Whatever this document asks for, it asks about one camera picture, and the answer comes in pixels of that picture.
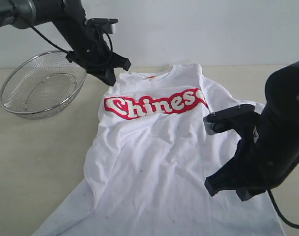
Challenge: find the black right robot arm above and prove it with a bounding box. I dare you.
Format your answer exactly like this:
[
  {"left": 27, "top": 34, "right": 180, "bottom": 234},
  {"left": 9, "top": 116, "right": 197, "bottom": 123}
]
[{"left": 203, "top": 61, "right": 299, "bottom": 201}]

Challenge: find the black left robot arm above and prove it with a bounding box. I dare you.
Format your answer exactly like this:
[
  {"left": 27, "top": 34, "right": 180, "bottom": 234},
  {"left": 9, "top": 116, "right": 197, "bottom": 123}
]
[{"left": 0, "top": 0, "right": 131, "bottom": 86}]

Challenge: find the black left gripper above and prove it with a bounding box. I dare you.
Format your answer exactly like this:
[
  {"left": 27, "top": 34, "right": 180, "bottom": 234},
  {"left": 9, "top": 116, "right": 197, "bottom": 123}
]
[{"left": 66, "top": 27, "right": 132, "bottom": 86}]

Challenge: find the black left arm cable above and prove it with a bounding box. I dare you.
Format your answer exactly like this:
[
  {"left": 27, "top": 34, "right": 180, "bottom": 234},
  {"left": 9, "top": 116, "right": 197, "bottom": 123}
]
[{"left": 0, "top": 22, "right": 115, "bottom": 69}]

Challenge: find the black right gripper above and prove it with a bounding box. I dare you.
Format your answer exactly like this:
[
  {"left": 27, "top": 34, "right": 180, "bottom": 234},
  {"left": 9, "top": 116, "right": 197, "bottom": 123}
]
[{"left": 204, "top": 115, "right": 299, "bottom": 202}]

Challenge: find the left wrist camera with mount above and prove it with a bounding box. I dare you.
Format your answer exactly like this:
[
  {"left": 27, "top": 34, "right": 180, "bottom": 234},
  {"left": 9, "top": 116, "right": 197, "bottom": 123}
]
[{"left": 84, "top": 18, "right": 119, "bottom": 47}]

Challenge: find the metal wire mesh basket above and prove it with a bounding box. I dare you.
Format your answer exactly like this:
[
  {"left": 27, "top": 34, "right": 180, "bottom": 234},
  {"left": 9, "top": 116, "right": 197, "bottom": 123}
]
[{"left": 0, "top": 50, "right": 87, "bottom": 120}]

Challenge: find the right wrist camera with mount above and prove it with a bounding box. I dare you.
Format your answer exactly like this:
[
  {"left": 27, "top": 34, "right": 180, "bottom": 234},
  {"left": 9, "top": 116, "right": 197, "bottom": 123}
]
[{"left": 203, "top": 104, "right": 260, "bottom": 138}]

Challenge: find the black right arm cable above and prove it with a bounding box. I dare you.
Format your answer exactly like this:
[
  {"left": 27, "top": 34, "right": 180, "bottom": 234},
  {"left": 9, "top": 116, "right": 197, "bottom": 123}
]
[{"left": 268, "top": 188, "right": 299, "bottom": 230}]

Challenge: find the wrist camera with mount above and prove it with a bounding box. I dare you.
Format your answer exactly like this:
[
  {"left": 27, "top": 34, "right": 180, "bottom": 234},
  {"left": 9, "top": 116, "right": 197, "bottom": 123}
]
[
  {"left": 203, "top": 104, "right": 260, "bottom": 138},
  {"left": 84, "top": 18, "right": 119, "bottom": 47}
]

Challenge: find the white t-shirt red print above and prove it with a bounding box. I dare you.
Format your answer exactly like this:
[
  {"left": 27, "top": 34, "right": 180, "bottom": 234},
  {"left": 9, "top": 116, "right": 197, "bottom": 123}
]
[{"left": 35, "top": 64, "right": 284, "bottom": 236}]

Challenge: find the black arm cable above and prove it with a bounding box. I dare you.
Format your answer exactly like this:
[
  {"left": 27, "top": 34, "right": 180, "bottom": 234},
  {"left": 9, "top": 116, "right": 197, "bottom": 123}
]
[
  {"left": 0, "top": 22, "right": 115, "bottom": 69},
  {"left": 268, "top": 188, "right": 299, "bottom": 230}
]

